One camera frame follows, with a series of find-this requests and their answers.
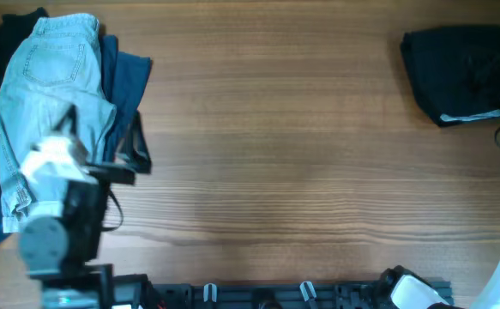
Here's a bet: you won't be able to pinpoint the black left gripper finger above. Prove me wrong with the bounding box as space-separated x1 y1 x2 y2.
54 106 78 137
116 112 153 174

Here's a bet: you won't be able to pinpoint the black shorts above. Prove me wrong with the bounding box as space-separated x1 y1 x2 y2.
400 25 500 127

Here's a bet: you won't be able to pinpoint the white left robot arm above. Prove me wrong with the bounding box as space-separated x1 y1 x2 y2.
19 107 160 308

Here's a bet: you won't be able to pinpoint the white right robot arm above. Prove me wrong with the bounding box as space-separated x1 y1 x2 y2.
374 54 500 303

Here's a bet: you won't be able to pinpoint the light grey denim shorts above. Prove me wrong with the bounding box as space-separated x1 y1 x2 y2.
0 14 117 233

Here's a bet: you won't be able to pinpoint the blue garment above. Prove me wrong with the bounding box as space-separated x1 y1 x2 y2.
0 35 152 242

